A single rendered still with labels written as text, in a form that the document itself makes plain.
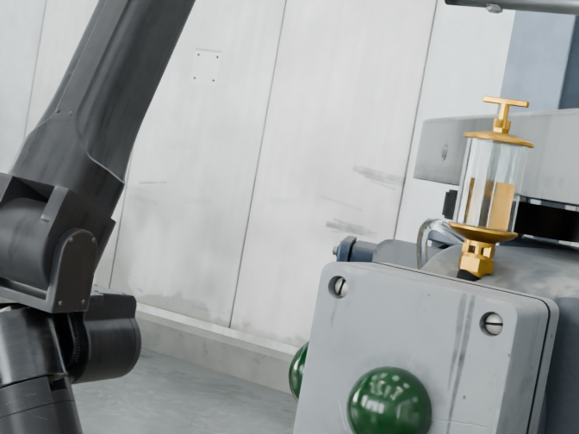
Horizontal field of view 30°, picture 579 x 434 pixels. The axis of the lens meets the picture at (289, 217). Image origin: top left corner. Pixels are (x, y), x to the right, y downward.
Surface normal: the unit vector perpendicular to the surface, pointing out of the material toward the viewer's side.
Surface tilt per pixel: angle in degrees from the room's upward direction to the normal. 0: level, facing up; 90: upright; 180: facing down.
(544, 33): 90
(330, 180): 90
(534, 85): 90
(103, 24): 69
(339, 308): 90
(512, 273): 22
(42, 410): 65
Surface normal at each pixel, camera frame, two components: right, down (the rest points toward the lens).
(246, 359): -0.52, -0.04
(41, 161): -0.41, -0.39
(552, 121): -0.98, -0.16
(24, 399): 0.11, -0.24
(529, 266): 0.02, -0.96
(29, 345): 0.48, -0.32
